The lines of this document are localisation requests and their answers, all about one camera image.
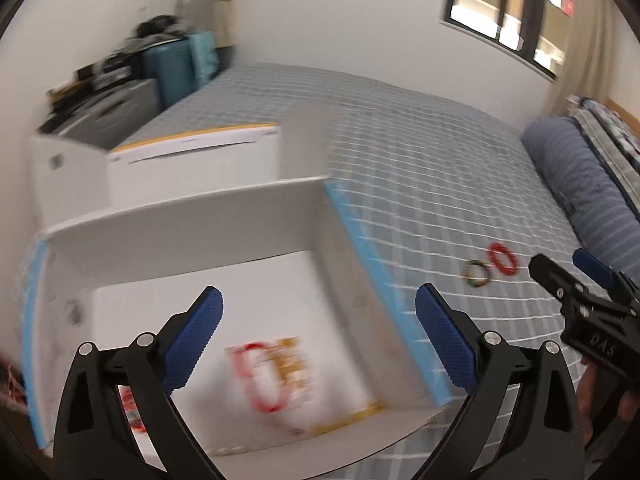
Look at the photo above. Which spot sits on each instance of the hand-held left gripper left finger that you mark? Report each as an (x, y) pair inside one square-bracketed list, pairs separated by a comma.
[(195, 340)]

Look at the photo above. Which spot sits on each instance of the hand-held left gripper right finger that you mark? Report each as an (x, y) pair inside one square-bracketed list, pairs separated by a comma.
[(445, 335)]

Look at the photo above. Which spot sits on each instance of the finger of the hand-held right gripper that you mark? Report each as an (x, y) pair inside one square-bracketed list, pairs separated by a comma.
[(550, 275), (592, 264)]

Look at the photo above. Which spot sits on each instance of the blue and yellow cardboard box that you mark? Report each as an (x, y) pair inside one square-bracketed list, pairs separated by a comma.
[(320, 220)]

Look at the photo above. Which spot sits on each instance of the person's right hand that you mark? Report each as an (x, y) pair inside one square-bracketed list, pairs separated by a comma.
[(589, 400)]

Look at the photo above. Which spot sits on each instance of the blue striped bolster pillow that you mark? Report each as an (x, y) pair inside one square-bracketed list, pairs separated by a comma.
[(575, 180)]

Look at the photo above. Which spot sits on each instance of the grey plaid pillow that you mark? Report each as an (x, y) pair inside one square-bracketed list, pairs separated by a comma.
[(600, 135)]

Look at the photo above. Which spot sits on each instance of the patterned blue white quilt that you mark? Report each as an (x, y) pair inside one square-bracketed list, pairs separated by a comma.
[(612, 120)]

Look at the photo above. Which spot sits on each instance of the beige curtain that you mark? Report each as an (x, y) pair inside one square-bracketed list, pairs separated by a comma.
[(221, 15), (582, 60)]

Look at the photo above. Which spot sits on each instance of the grey storage cabinet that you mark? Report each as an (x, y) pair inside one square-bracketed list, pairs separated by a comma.
[(105, 112)]

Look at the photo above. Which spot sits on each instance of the blue suitcase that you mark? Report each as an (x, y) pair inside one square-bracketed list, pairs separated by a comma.
[(170, 72)]

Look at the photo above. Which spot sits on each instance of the dark framed window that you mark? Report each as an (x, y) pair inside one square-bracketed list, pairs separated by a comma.
[(505, 5)]

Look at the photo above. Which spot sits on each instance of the teal cloth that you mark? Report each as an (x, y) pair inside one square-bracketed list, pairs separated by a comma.
[(205, 57)]

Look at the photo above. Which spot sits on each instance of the dark clothes pile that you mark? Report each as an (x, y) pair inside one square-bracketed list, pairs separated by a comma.
[(155, 30)]

